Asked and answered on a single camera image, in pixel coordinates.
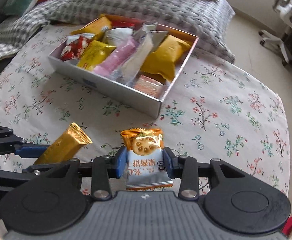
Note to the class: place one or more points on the white office chair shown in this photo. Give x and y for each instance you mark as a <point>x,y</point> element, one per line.
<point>286,17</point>

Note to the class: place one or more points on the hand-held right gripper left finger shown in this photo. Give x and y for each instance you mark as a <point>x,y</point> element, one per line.
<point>121,163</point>

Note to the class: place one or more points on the yellow snack packet white print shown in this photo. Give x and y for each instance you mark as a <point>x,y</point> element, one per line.
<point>93,26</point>

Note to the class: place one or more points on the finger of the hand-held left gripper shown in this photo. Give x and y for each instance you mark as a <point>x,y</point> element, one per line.
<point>13,176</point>
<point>31,150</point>

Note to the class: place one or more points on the plain yellow snack packet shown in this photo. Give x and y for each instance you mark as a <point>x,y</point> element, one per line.
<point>166,55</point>

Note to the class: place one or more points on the red white snack packet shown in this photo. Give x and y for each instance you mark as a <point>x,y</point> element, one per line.
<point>74,46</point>

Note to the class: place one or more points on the orange white biscuit packet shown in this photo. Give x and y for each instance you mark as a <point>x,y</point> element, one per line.
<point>146,152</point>

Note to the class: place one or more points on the small red candy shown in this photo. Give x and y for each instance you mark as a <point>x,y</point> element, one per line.
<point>122,24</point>

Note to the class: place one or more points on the silver snack packet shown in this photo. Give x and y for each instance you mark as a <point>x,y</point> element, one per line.
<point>158,38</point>
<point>143,31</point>

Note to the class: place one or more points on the pink snack packet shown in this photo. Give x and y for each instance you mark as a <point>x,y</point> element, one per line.
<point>116,57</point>

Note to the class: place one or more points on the golden snack bar packet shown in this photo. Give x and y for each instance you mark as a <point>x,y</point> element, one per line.
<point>63,146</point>

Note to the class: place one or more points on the brown wafer packet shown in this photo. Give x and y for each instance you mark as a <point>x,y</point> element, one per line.
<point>148,85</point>

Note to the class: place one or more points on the long white snack packet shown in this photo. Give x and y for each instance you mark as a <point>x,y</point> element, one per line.
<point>136,60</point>

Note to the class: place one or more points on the grey checked quilt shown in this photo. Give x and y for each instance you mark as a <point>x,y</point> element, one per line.
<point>186,12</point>

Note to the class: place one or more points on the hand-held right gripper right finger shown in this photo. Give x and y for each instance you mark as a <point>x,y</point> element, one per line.
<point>169,163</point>

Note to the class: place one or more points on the small yellow snack packet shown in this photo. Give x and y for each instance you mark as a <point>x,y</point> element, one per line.
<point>96,55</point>

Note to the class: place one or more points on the silver pink cardboard box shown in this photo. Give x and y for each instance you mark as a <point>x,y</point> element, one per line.
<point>106,87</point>

